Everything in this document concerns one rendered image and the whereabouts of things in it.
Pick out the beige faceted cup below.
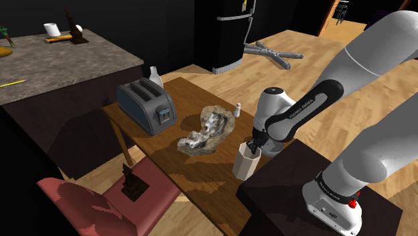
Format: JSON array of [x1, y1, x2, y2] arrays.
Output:
[[232, 141, 262, 181]]

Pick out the dark robot stand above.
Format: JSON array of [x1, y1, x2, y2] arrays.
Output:
[[235, 138, 404, 236]]

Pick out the brown grey rock sculpture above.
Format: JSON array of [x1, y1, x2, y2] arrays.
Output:
[[177, 105, 236, 158]]

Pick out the brown wooden table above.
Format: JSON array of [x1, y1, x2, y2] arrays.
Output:
[[102, 76, 296, 236]]

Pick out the grey branch pile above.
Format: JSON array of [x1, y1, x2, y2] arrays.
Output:
[[242, 40, 305, 70]]

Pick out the black refrigerator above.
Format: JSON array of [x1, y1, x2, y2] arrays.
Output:
[[194, 0, 257, 75]]

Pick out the white bottle vase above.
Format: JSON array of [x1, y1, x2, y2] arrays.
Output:
[[149, 66, 164, 89]]

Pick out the dark grey toaster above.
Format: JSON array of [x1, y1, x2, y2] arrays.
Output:
[[116, 77, 178, 137]]

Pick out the dark brown stepped figure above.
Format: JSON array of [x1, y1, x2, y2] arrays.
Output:
[[121, 162, 150, 202]]

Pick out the red chair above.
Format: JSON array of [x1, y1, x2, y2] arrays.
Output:
[[36, 156, 182, 236]]

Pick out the dark brown tall statue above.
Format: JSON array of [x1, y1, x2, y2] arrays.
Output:
[[64, 7, 90, 45]]

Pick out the kitchen island with stone top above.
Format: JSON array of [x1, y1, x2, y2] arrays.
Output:
[[0, 28, 145, 180]]

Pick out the orange flat tool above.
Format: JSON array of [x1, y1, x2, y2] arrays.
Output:
[[45, 34, 73, 43]]

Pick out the white cup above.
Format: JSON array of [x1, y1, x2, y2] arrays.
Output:
[[44, 22, 62, 38]]

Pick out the yellow pencil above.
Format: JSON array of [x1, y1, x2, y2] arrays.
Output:
[[0, 79, 27, 89]]

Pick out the green plant figure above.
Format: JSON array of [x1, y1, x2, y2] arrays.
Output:
[[0, 25, 16, 48]]

